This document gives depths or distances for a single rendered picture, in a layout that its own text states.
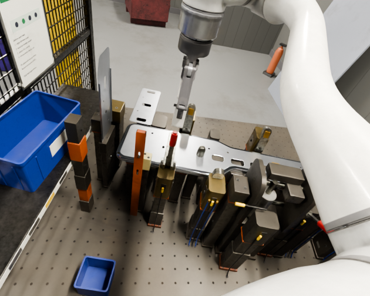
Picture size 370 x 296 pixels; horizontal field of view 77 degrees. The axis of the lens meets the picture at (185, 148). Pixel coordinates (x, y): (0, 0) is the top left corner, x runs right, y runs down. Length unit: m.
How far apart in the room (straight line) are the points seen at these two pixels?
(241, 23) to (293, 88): 4.87
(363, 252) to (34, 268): 1.01
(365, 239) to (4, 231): 0.74
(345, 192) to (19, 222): 0.73
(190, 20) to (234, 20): 4.59
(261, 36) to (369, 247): 5.21
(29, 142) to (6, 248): 0.37
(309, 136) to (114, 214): 0.96
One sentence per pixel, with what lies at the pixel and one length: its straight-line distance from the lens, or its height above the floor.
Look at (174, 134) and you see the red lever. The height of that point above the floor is 1.21.
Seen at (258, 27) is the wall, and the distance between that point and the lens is 5.29.
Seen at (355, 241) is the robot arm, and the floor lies 1.52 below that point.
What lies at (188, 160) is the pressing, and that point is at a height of 1.00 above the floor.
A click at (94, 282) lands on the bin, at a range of 1.02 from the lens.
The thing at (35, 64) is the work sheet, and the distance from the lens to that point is 1.06.
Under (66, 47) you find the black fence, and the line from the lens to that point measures 1.29.
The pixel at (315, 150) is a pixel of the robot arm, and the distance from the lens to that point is 0.27.
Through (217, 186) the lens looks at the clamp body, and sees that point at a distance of 0.81.
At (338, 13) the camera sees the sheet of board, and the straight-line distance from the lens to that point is 3.72.
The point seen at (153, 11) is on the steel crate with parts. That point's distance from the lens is 5.26.
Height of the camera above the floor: 1.68
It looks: 44 degrees down
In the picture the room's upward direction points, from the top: 16 degrees clockwise
